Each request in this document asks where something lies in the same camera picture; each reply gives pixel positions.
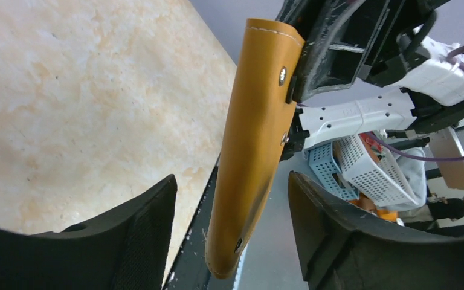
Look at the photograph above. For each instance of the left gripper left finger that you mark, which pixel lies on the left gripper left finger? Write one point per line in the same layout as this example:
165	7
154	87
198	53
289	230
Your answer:
125	247

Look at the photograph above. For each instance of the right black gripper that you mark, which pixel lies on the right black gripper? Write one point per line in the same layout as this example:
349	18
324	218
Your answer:
376	41

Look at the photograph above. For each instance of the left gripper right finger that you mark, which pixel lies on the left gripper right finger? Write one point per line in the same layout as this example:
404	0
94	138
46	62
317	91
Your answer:
341	246

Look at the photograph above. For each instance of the orange leather card holder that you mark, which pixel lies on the orange leather card holder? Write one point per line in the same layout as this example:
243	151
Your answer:
258	121

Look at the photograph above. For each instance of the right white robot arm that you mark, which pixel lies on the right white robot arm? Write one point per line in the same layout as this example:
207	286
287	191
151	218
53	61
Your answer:
428	99

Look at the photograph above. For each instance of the white plastic storage basket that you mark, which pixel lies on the white plastic storage basket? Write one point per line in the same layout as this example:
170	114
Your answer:
382	181

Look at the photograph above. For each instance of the blue plastic storage basket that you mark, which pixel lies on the blue plastic storage basket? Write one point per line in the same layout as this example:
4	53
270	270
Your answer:
325	167

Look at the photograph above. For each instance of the person in beige shirt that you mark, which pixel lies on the person in beige shirt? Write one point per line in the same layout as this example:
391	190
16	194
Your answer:
447	208

